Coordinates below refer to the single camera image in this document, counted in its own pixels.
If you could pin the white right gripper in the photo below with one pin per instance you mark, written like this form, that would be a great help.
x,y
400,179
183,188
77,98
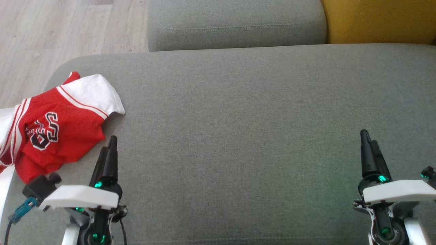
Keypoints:
x,y
398,191

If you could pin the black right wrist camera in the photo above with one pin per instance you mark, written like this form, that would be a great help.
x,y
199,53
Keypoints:
x,y
428,172

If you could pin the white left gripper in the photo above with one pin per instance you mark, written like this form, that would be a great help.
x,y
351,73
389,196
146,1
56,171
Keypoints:
x,y
78,197

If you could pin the red white printed jersey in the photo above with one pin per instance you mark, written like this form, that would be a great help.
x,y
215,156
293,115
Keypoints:
x,y
71,112

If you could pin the large yellow sofa backrest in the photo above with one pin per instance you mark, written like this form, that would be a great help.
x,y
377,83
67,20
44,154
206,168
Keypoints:
x,y
381,20

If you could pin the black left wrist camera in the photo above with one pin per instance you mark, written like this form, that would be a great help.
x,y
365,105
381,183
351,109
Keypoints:
x,y
41,187

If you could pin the grey sofa seat cushion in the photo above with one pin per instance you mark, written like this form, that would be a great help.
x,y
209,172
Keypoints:
x,y
238,136
235,23

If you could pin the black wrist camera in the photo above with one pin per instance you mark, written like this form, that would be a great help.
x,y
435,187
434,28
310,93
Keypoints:
x,y
41,187
428,172

